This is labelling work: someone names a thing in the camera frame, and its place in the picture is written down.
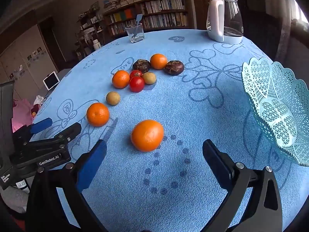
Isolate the clear drinking glass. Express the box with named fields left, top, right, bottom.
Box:
left=125, top=24, right=145, bottom=44

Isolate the pink cloth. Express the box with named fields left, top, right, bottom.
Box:
left=12, top=98, right=34, bottom=132

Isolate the brown kiwi fruit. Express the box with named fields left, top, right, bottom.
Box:
left=142, top=72, right=157, bottom=85

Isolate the dark wooden chair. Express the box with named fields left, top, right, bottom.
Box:
left=244, top=8, right=286, bottom=57

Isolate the blue plastic spoon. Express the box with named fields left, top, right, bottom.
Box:
left=134, top=14, right=143, bottom=38

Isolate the beige curtain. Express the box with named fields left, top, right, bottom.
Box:
left=278, top=0, right=302, bottom=61

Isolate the teal plastic lattice basket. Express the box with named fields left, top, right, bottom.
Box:
left=242, top=57, right=309, bottom=167

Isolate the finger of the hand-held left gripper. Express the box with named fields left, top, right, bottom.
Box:
left=23, top=122, right=82, bottom=152
left=12, top=117, right=53, bottom=148

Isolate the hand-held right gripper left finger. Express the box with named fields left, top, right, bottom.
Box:
left=25, top=139, right=108, bottom=232

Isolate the glass kettle with white handle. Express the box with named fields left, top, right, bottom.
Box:
left=206, top=0, right=244, bottom=44

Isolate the small tan longan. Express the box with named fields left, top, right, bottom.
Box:
left=106, top=91, right=121, bottom=106

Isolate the large smooth orange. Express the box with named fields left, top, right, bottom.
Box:
left=131, top=119, right=165, bottom=153

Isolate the window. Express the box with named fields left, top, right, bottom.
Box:
left=293, top=2, right=309, bottom=32

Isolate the brown wooden door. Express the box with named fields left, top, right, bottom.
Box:
left=191, top=0, right=218, bottom=31

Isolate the orange mandarin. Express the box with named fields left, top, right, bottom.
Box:
left=150, top=54, right=168, bottom=70
left=86, top=102, right=110, bottom=127
left=112, top=70, right=131, bottom=89

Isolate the metal storage rack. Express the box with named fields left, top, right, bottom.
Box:
left=76, top=1, right=105, bottom=61

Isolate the white tablet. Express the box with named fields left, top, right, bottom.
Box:
left=43, top=72, right=60, bottom=90

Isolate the wooden bookshelf with books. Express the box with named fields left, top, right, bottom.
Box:
left=104, top=0, right=190, bottom=35

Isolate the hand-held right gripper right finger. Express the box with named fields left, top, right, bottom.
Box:
left=202, top=139, right=283, bottom=232

